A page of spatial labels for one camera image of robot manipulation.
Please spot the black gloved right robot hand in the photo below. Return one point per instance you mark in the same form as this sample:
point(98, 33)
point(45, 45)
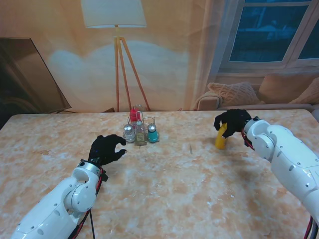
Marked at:
point(234, 122)

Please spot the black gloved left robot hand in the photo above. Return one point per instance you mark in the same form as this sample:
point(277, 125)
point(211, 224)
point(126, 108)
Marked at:
point(104, 149)

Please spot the yellow mustard squeeze bottle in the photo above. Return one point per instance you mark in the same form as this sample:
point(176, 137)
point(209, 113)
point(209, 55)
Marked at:
point(221, 139)

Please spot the white shaker with silver cap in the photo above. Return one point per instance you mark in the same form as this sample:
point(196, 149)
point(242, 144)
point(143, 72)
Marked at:
point(128, 133)

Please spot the clear olive oil bottle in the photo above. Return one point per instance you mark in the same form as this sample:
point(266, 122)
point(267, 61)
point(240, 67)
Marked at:
point(140, 137)

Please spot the red tomato ketchup bottle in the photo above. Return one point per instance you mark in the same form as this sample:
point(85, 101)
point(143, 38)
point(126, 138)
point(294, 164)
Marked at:
point(134, 115)

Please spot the teal shaker with silver cap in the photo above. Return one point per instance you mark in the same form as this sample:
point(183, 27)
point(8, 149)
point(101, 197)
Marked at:
point(152, 134)

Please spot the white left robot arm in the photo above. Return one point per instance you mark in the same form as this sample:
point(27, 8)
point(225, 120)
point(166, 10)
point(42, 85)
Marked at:
point(59, 206)

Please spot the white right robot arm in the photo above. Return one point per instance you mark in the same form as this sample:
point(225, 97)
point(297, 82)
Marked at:
point(286, 156)

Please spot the knitted beige cushion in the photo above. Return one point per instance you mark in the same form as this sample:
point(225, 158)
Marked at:
point(234, 93)

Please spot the beige sofa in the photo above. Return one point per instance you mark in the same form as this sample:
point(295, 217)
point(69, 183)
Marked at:
point(274, 99)

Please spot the white framed window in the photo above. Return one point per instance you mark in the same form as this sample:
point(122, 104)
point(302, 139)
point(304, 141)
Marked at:
point(261, 32)

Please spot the dark flat television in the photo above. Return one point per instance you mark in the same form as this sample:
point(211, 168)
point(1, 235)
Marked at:
point(22, 79)

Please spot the tripod floor lamp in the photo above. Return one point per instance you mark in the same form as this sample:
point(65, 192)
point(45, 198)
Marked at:
point(113, 12)

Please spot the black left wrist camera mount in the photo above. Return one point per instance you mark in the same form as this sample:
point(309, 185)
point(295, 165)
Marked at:
point(104, 176)

